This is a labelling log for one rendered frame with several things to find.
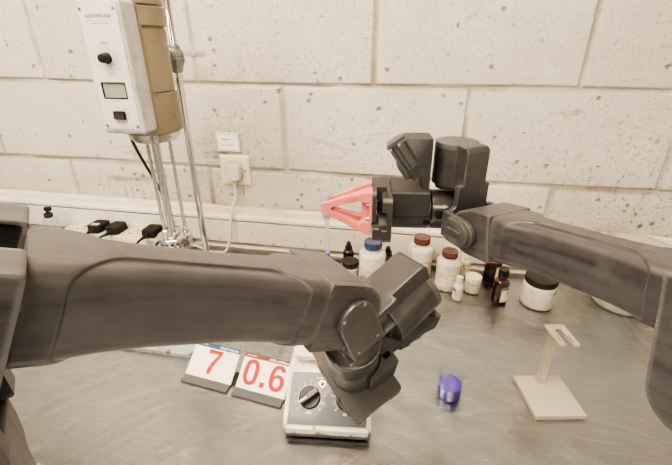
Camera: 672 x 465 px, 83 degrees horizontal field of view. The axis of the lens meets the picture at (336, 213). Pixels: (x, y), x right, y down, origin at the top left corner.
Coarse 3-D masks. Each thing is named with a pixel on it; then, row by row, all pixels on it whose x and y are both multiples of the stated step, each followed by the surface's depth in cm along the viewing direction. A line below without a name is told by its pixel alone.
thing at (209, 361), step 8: (200, 352) 68; (208, 352) 68; (216, 352) 68; (224, 352) 68; (192, 360) 68; (200, 360) 68; (208, 360) 68; (216, 360) 67; (224, 360) 67; (232, 360) 67; (192, 368) 67; (200, 368) 67; (208, 368) 67; (216, 368) 67; (224, 368) 66; (232, 368) 66; (216, 376) 66; (224, 376) 66
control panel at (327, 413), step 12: (300, 372) 60; (312, 372) 60; (300, 384) 59; (312, 384) 59; (324, 396) 58; (300, 408) 57; (324, 408) 57; (336, 408) 57; (288, 420) 56; (300, 420) 56; (312, 420) 56; (324, 420) 56; (336, 420) 56; (348, 420) 56
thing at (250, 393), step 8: (288, 376) 64; (240, 384) 65; (232, 392) 64; (240, 392) 64; (248, 392) 64; (256, 392) 64; (264, 392) 63; (272, 392) 63; (256, 400) 62; (264, 400) 62; (272, 400) 62; (280, 400) 62
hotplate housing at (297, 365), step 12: (300, 360) 61; (312, 360) 61; (288, 384) 59; (288, 396) 58; (288, 408) 57; (288, 432) 56; (300, 432) 56; (312, 432) 56; (324, 432) 55; (336, 432) 55; (348, 432) 55; (360, 432) 55
